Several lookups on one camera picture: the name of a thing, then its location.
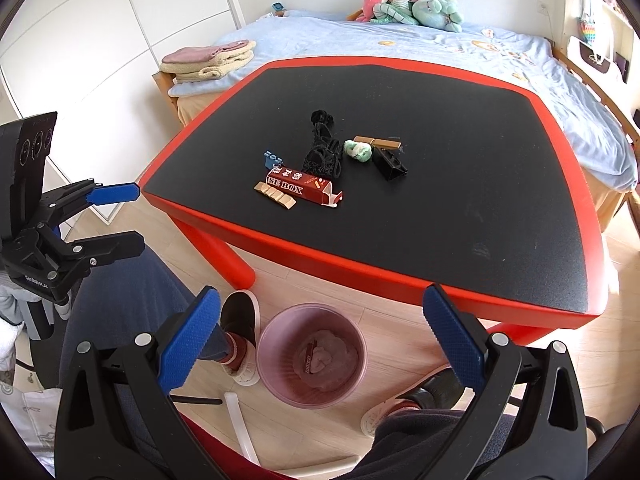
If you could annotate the pink ribbed trash bin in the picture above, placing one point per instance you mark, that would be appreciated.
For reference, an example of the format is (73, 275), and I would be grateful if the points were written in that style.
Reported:
(310, 356)

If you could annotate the small blue plastic block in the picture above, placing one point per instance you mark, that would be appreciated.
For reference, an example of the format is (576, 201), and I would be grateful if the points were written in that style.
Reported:
(272, 160)

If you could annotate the wooden clothespin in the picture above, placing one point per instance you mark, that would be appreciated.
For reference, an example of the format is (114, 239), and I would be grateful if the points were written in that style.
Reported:
(387, 144)

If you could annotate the black mesh fabric scrap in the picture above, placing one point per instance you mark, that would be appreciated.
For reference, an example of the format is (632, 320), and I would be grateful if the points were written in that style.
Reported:
(324, 159)

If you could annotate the red paper carton box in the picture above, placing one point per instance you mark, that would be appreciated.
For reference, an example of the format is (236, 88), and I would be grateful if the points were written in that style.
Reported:
(298, 184)

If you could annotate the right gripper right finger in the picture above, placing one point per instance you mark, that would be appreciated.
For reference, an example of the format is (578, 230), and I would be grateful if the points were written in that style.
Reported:
(548, 437)

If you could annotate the black plastic box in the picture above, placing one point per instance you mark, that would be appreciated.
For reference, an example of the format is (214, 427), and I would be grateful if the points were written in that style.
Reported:
(388, 164)

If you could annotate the red table with black top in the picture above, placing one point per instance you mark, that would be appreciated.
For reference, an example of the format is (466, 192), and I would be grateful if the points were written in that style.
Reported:
(494, 206)

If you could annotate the bed with blue sheet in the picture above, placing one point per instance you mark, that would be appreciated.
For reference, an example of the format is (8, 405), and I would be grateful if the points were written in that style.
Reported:
(600, 143)

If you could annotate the black fuzzy pompom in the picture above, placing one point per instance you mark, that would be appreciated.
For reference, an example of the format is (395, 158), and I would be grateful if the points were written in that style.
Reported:
(322, 117)

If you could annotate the white wardrobe doors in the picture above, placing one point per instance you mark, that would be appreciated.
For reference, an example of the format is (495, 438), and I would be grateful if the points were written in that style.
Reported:
(92, 62)

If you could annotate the green white crumpled tissue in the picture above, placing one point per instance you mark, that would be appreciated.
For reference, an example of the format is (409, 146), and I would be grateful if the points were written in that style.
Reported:
(360, 151)

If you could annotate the green plush toy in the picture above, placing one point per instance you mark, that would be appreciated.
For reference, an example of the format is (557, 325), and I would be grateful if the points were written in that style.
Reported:
(437, 14)

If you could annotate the tan wooden notched block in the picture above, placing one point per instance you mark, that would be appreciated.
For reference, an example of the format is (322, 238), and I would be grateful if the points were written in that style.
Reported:
(275, 194)

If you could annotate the white tote bag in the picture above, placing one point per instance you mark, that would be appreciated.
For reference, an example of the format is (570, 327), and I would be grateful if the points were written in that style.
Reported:
(596, 66)

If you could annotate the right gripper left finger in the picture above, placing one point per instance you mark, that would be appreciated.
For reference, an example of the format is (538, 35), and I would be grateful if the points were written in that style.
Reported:
(93, 438)

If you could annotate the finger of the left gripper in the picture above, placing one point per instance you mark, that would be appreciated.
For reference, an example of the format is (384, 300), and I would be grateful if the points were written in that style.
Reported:
(114, 193)
(107, 247)

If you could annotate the folded pink beige towels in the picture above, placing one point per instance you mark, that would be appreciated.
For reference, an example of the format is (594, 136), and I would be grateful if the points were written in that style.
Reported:
(195, 64)

